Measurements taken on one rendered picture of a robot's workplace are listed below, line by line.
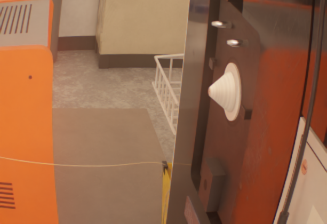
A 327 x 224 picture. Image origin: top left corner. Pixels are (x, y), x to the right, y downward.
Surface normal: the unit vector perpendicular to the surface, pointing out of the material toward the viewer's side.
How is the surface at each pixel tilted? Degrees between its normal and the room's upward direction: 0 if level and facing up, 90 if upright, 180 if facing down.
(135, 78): 0
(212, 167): 0
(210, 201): 90
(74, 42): 90
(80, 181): 0
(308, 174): 90
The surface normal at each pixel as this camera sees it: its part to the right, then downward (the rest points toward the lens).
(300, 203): -0.98, 0.00
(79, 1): 0.19, 0.42
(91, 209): 0.09, -0.91
